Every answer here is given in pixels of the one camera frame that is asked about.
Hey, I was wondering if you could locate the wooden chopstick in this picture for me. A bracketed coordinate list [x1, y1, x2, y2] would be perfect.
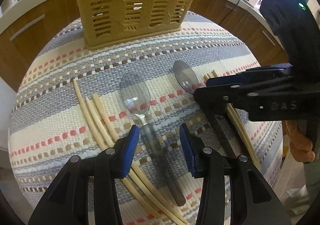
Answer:
[203, 73, 259, 166]
[73, 79, 106, 151]
[92, 93, 189, 224]
[211, 69, 262, 168]
[207, 71, 256, 163]
[85, 97, 186, 225]

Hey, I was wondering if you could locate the clear plastic spoon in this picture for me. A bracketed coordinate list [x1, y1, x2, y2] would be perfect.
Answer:
[120, 73, 186, 207]
[173, 60, 199, 94]

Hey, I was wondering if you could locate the person's right hand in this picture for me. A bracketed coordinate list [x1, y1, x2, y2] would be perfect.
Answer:
[285, 120, 315, 163]

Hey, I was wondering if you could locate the striped woven table mat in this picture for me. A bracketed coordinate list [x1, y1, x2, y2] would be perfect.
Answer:
[7, 11, 284, 225]

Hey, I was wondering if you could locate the black power cable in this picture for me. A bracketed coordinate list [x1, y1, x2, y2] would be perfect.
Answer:
[204, 0, 241, 26]

